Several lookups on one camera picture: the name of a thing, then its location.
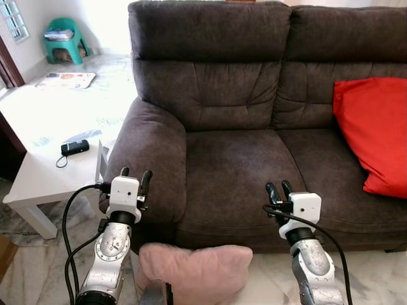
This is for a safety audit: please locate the red pillow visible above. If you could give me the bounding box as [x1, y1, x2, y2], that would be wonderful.
[333, 77, 407, 199]

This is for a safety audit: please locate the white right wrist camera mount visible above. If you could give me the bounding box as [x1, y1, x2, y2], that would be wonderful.
[289, 193, 322, 223]

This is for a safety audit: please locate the brown wooden door frame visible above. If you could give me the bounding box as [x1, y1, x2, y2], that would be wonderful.
[0, 35, 25, 90]

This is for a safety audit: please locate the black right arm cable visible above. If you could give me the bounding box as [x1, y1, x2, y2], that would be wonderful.
[262, 203, 354, 305]

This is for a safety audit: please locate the dark brown door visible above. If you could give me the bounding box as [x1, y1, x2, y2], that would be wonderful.
[0, 113, 27, 182]

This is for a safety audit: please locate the pink cat face pillow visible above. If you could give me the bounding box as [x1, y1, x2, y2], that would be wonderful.
[137, 243, 254, 305]

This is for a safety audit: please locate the stack of papers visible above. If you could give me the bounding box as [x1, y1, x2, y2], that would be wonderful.
[51, 29, 77, 43]

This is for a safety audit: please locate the small black device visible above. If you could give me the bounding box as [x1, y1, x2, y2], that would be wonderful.
[60, 140, 90, 157]

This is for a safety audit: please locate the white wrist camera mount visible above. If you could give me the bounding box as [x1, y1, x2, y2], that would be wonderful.
[107, 176, 141, 214]
[289, 193, 322, 223]

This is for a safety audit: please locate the small brown object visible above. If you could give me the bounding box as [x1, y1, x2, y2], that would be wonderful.
[53, 48, 72, 64]

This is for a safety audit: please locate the dark brown fabric sofa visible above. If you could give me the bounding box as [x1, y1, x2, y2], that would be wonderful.
[104, 0, 407, 254]

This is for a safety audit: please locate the grey robot leg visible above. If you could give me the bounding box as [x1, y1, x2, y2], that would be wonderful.
[139, 280, 174, 305]

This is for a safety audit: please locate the printed floor mat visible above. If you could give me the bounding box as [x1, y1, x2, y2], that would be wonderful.
[35, 72, 97, 90]

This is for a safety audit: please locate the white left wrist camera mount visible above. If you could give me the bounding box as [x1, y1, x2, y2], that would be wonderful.
[107, 176, 141, 214]

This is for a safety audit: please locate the louvred glass window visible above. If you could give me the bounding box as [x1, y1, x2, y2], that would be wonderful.
[0, 0, 30, 43]

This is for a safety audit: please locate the white side table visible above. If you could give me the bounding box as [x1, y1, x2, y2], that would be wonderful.
[3, 95, 128, 240]

